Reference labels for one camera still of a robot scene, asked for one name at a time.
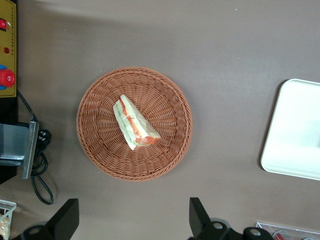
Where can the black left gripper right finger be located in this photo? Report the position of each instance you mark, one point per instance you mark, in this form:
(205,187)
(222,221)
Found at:
(200,222)

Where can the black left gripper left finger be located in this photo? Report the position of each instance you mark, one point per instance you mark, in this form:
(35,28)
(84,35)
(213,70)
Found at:
(62,220)

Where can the triangular sandwich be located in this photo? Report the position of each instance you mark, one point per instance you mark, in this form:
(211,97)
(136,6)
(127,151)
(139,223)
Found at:
(133,125)

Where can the brown woven wicker basket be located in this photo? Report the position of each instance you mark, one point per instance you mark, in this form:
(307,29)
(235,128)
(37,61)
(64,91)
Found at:
(160,105)

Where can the white plastic tray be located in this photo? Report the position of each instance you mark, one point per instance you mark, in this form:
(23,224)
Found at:
(295,130)

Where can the black power plug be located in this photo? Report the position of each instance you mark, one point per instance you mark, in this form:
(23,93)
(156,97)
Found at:
(45,137)

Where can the clear plastic box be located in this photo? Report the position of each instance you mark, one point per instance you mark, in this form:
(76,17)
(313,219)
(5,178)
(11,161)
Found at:
(295,231)

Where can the red emergency stop button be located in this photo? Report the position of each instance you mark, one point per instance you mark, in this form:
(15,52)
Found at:
(6,78)

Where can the yellow and black control box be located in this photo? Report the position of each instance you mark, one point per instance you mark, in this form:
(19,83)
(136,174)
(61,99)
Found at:
(8,62)

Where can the grey metal bracket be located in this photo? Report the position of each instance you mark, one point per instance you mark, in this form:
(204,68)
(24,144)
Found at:
(15,142)

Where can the red rocker switch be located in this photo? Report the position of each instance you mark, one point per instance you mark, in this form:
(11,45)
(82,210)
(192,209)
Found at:
(2,24)

